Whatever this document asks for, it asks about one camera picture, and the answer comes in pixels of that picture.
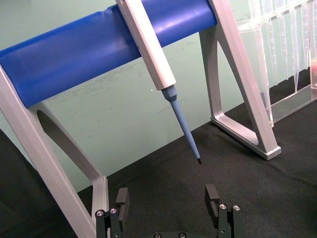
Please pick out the clear acrylic rack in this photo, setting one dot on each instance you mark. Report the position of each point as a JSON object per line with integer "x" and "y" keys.
{"x": 257, "y": 62}

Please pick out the clear plastic pipette tip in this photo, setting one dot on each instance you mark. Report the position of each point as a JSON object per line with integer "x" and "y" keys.
{"x": 283, "y": 44}
{"x": 272, "y": 49}
{"x": 306, "y": 37}
{"x": 296, "y": 49}

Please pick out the black table cloth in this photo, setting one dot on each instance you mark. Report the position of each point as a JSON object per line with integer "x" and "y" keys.
{"x": 173, "y": 188}

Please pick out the pale pink plastic piece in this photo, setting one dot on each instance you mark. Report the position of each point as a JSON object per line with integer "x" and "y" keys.
{"x": 314, "y": 74}

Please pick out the grey stand with blue bar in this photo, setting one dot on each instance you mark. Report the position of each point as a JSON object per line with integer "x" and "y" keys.
{"x": 62, "y": 62}

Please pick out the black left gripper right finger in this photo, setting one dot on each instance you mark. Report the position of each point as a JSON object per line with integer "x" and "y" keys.
{"x": 211, "y": 198}

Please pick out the white pipette with blue shaft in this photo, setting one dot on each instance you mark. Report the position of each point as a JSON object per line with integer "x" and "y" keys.
{"x": 148, "y": 49}

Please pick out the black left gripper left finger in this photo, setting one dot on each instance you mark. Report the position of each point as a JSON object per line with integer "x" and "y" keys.
{"x": 122, "y": 198}

